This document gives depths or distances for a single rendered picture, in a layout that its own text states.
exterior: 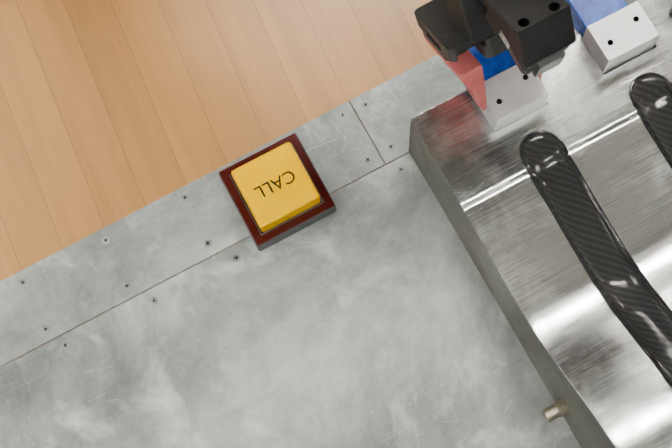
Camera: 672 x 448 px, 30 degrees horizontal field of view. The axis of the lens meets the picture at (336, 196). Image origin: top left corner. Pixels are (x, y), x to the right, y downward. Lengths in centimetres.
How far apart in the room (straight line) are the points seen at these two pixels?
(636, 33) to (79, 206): 52
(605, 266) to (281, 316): 29
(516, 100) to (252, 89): 27
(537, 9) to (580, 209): 23
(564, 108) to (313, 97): 24
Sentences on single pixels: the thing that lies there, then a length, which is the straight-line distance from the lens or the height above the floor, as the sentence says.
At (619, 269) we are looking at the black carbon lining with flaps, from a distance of 107.
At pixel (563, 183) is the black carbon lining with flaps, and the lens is 108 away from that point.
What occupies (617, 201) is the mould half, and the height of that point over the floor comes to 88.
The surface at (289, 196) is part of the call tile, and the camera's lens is 111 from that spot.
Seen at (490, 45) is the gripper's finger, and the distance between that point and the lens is 99.
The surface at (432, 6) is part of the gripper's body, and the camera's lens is 102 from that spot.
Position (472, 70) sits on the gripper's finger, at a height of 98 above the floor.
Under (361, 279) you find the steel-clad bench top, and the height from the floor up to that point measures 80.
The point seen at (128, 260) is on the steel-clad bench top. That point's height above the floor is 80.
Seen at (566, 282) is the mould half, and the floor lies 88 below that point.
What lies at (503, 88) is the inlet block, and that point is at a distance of 106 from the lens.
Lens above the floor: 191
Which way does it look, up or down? 74 degrees down
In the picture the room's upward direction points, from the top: 7 degrees counter-clockwise
